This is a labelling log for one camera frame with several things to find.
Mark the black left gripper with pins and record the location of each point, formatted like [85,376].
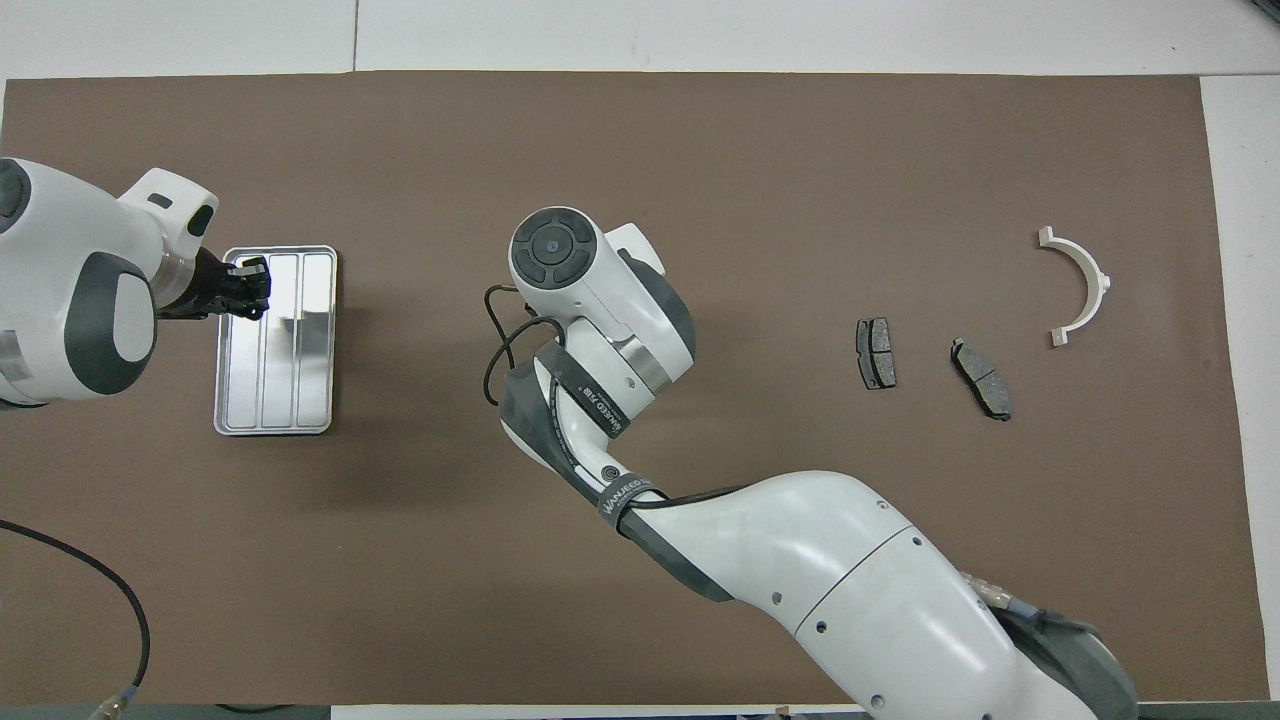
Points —
[212,290]

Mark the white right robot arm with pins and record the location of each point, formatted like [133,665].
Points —
[850,580]

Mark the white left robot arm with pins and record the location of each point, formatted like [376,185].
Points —
[60,240]

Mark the silver metal tray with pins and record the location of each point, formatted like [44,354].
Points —
[300,380]

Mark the brown table mat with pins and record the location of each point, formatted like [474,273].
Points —
[700,150]

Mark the rectangular dark grey brake pad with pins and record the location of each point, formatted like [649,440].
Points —
[877,352]

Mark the elongated dark grey brake pad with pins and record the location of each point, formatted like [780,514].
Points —
[982,380]

